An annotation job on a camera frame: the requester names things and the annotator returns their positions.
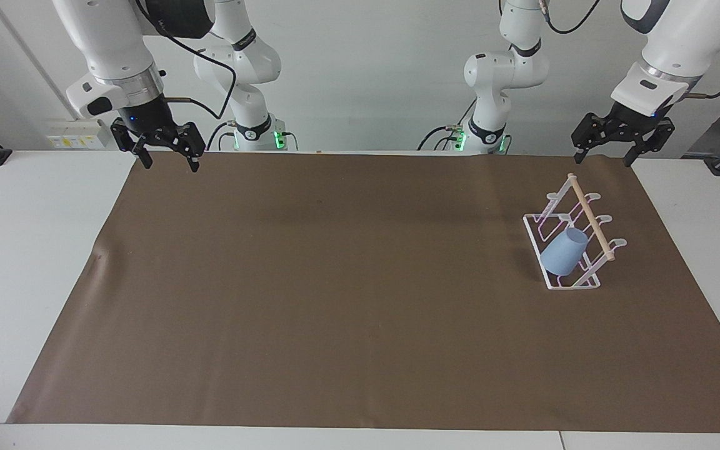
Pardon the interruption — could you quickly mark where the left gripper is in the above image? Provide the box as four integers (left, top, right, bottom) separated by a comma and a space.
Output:
571, 102, 676, 168

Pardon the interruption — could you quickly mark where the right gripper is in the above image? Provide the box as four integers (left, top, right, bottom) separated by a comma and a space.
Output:
111, 95, 206, 173

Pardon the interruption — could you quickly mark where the light blue cup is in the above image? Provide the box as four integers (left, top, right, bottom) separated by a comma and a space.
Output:
540, 227, 589, 277

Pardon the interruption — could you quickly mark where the white wire cup rack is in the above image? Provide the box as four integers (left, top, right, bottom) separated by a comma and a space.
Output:
522, 173, 628, 292

